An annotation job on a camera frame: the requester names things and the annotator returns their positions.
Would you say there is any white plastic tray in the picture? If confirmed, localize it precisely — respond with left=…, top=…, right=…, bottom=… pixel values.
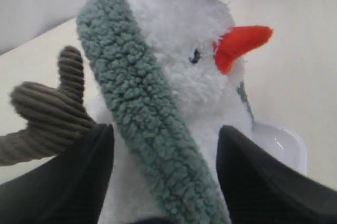
left=253, top=120, right=308, bottom=175

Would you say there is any green fleece scarf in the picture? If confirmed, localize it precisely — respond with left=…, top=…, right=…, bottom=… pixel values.
left=76, top=0, right=231, bottom=223

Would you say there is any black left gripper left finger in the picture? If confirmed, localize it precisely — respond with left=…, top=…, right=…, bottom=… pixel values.
left=1, top=124, right=114, bottom=223

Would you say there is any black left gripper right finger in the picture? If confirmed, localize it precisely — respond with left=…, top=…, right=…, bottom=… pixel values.
left=216, top=126, right=336, bottom=223

